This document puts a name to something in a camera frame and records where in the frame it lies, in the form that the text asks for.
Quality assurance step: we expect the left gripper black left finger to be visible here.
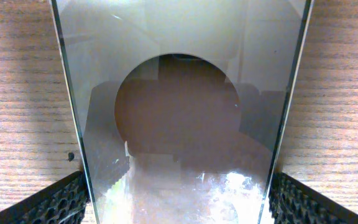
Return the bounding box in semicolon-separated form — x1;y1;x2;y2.
0;171;90;224

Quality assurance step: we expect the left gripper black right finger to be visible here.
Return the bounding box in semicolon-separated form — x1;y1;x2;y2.
268;172;358;224

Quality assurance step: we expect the Galaxy smartphone with reflective screen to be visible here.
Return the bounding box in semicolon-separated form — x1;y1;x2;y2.
51;0;313;223

